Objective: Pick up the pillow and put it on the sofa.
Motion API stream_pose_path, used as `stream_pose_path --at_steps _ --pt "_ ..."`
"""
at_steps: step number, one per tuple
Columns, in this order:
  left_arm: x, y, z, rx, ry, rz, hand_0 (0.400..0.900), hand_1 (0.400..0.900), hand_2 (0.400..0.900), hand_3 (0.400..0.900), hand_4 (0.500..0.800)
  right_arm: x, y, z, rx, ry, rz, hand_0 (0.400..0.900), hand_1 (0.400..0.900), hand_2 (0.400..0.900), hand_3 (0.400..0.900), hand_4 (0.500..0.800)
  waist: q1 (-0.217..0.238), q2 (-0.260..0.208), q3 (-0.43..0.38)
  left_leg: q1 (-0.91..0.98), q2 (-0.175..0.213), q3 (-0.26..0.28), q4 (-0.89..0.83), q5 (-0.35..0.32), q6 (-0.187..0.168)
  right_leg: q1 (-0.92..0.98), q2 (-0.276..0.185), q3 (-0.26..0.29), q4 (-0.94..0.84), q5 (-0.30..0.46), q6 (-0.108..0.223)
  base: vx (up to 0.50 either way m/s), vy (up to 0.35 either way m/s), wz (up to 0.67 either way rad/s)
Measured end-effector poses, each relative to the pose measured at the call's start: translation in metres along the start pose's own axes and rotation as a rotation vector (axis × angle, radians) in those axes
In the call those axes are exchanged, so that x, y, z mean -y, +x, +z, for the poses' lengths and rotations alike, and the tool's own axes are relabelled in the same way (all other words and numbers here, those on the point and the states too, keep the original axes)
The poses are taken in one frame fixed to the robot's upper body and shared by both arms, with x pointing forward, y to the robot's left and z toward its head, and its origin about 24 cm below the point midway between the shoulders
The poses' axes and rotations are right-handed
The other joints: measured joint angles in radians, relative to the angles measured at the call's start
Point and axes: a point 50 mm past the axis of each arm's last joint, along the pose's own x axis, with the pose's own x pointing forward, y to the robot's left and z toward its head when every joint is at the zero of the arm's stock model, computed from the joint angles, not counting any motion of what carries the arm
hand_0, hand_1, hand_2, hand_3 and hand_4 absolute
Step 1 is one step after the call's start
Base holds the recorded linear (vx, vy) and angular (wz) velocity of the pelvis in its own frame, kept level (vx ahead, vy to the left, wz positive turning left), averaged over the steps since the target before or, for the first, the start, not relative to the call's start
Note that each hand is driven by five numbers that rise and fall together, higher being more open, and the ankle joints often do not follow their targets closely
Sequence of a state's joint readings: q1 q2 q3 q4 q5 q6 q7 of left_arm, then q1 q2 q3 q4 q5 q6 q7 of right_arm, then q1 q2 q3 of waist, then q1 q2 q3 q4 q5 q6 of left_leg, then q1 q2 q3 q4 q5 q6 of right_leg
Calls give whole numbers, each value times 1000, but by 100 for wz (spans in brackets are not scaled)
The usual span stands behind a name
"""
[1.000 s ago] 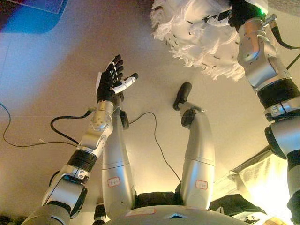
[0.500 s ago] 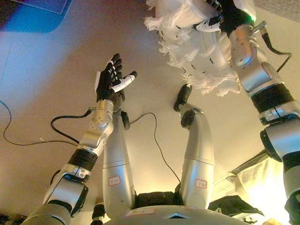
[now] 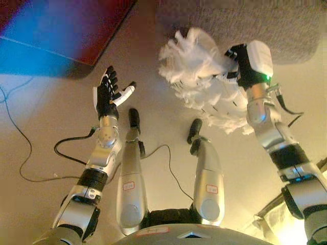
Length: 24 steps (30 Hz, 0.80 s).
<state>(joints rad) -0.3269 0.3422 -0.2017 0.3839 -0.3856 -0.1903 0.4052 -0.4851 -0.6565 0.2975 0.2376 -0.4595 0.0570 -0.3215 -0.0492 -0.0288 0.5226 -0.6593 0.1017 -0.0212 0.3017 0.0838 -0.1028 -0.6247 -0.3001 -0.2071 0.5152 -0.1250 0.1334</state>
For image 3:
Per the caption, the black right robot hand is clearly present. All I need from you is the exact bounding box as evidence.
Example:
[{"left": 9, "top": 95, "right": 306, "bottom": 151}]
[{"left": 224, "top": 40, "right": 274, "bottom": 90}]

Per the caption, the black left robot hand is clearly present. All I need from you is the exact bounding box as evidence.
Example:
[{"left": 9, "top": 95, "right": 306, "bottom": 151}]
[{"left": 92, "top": 65, "right": 137, "bottom": 120}]

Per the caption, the cream fringed pillow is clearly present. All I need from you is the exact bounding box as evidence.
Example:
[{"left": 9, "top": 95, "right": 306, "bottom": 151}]
[{"left": 157, "top": 27, "right": 256, "bottom": 135}]

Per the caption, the black left robot foot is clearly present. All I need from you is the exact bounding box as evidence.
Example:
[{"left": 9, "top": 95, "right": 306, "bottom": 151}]
[{"left": 128, "top": 108, "right": 142, "bottom": 135}]

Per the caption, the black robot foot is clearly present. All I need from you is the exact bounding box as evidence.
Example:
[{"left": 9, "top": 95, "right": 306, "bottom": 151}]
[
  {"left": 128, "top": 108, "right": 142, "bottom": 135},
  {"left": 186, "top": 118, "right": 203, "bottom": 145}
]

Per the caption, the grey shaggy rug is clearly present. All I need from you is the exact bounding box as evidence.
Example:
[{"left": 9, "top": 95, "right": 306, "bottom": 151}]
[{"left": 155, "top": 0, "right": 323, "bottom": 65}]

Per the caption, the red wooden cabinet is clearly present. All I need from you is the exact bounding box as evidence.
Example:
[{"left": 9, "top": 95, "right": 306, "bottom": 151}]
[{"left": 0, "top": 0, "right": 139, "bottom": 79}]

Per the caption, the black right robot foot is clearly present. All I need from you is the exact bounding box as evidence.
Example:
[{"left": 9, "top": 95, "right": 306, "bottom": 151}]
[{"left": 186, "top": 118, "right": 203, "bottom": 145}]

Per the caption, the silver left robot leg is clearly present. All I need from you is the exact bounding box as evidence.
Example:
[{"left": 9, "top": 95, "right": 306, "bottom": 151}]
[{"left": 116, "top": 132, "right": 149, "bottom": 236}]

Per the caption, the silver robot leg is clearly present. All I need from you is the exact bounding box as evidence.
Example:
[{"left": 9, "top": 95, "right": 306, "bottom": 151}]
[
  {"left": 116, "top": 132, "right": 149, "bottom": 236},
  {"left": 190, "top": 136, "right": 225, "bottom": 227}
]

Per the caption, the silver right robot leg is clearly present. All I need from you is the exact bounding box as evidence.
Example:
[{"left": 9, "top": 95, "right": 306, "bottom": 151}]
[{"left": 190, "top": 136, "right": 225, "bottom": 227}]

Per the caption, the grey robot torso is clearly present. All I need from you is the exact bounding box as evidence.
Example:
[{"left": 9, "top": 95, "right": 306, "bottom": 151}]
[{"left": 112, "top": 208, "right": 269, "bottom": 245}]

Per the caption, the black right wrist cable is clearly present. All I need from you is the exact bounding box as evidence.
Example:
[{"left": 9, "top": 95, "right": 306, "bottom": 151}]
[{"left": 268, "top": 83, "right": 305, "bottom": 128}]

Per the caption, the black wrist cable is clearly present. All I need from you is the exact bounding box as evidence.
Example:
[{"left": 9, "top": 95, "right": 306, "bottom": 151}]
[
  {"left": 268, "top": 83, "right": 305, "bottom": 128},
  {"left": 54, "top": 126, "right": 99, "bottom": 165}
]

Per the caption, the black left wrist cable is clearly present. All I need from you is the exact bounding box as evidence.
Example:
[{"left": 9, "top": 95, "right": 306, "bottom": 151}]
[{"left": 54, "top": 126, "right": 99, "bottom": 165}]

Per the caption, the thin floor cable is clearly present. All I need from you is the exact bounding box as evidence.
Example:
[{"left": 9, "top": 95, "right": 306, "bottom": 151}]
[{"left": 0, "top": 76, "right": 83, "bottom": 183}]

